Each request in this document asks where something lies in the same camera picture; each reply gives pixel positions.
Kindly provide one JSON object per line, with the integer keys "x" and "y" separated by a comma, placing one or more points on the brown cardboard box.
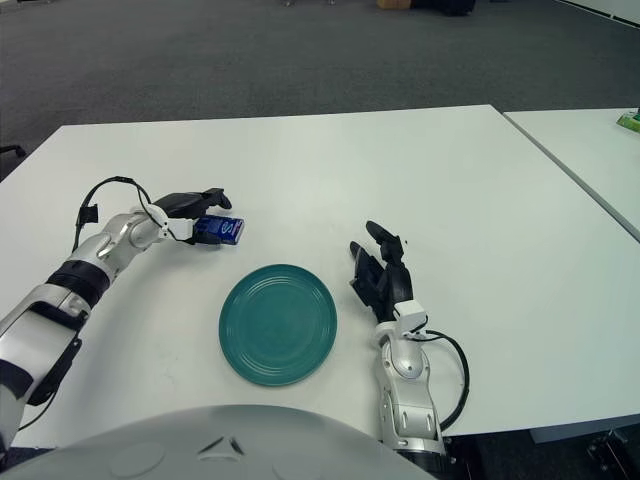
{"x": 392, "y": 4}

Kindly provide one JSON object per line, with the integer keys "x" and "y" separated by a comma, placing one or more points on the black office chair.
{"x": 10, "y": 151}

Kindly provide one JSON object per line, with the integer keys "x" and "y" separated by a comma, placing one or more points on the black bulky background object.
{"x": 442, "y": 5}

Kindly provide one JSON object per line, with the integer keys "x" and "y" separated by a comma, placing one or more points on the silver robot torso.
{"x": 200, "y": 445}

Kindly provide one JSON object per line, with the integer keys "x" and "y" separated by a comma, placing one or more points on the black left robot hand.
{"x": 185, "y": 202}

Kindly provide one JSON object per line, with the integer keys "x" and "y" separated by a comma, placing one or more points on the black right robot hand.
{"x": 392, "y": 285}

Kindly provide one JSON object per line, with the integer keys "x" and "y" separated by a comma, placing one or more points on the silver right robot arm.
{"x": 407, "y": 380}

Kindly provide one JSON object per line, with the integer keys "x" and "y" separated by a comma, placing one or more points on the green small box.
{"x": 629, "y": 122}

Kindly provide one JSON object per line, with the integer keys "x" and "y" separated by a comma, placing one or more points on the black equipment under table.
{"x": 612, "y": 450}

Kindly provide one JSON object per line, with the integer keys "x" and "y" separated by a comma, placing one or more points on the teal ceramic plate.
{"x": 277, "y": 325}

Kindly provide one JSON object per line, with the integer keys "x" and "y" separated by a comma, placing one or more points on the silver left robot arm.
{"x": 100, "y": 247}

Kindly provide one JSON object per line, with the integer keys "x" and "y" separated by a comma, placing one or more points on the blue gum box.
{"x": 227, "y": 230}

